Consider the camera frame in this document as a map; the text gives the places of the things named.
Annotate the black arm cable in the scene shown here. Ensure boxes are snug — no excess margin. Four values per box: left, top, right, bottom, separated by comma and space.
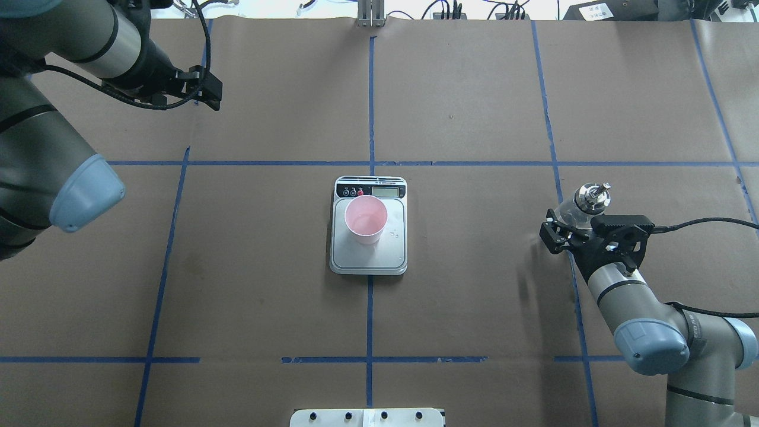
651, 218, 759, 318
36, 0, 213, 111

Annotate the pink plastic cup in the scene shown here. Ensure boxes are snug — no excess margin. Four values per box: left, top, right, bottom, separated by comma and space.
344, 195, 388, 245

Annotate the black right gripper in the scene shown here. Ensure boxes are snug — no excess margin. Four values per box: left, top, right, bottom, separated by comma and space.
538, 217, 640, 283

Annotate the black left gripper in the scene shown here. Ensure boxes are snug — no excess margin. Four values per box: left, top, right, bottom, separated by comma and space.
151, 65, 223, 111

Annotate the digital kitchen scale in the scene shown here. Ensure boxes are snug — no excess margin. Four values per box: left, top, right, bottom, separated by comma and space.
330, 176, 409, 275

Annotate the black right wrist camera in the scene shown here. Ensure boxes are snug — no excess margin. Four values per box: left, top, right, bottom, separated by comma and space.
590, 215, 655, 237

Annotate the brown paper table cover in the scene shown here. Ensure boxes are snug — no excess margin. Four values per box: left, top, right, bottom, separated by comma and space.
2, 17, 757, 426

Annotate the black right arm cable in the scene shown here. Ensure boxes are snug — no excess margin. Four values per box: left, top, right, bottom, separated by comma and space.
651, 218, 759, 318

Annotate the aluminium frame post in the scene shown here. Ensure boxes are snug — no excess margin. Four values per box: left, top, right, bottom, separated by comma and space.
356, 0, 387, 28

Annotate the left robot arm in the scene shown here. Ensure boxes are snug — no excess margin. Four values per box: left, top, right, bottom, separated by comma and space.
1, 1, 222, 260

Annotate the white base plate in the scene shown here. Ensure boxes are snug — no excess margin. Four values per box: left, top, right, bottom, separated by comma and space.
289, 407, 447, 426

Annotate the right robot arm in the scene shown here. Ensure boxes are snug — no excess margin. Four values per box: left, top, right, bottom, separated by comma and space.
539, 210, 757, 426

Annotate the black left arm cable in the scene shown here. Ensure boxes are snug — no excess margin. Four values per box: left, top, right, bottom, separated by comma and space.
36, 0, 213, 111

